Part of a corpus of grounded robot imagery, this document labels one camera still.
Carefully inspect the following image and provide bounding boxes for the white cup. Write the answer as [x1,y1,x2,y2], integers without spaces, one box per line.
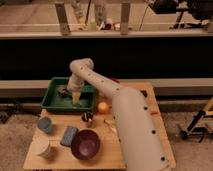
[34,137,54,159]

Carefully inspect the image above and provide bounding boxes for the black rectangular block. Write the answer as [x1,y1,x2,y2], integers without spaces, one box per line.
[141,90,148,98]

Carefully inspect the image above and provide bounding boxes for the wooden stick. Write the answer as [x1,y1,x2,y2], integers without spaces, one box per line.
[104,120,117,134]

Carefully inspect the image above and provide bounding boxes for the black camera on stand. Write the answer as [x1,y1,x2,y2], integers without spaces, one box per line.
[148,0,213,29]

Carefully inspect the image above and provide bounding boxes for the round black brush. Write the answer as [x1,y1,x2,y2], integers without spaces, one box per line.
[57,86,70,98]

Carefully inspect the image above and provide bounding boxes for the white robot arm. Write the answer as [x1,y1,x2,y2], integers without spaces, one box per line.
[68,58,171,171]

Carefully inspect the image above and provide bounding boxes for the blue sponge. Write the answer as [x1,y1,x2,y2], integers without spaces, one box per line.
[60,126,78,147]

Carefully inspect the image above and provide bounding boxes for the left grey post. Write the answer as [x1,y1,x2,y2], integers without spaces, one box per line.
[55,1,70,36]

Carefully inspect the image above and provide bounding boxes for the yellow black tripod stand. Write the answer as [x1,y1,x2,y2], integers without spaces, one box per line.
[179,97,213,143]

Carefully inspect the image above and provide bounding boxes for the green plastic tray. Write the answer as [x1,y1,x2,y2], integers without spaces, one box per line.
[41,77,96,113]

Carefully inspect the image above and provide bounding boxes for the green bottle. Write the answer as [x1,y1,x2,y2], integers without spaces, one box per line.
[89,19,97,31]

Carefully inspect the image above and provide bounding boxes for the grey post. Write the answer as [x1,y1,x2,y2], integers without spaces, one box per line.
[120,1,131,35]
[55,1,70,36]

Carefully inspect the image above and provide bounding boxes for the right grey post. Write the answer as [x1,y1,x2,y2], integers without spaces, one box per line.
[120,1,131,35]

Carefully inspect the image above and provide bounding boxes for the small dark metallic object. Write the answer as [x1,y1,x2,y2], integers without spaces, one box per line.
[81,112,94,123]

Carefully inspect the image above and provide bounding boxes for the small blue cup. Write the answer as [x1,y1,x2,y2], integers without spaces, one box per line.
[37,117,53,134]

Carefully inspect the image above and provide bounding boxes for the dark purple bowl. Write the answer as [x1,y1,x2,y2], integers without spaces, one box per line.
[71,129,101,160]

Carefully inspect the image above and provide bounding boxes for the orange fruit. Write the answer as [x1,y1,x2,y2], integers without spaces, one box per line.
[97,102,109,114]

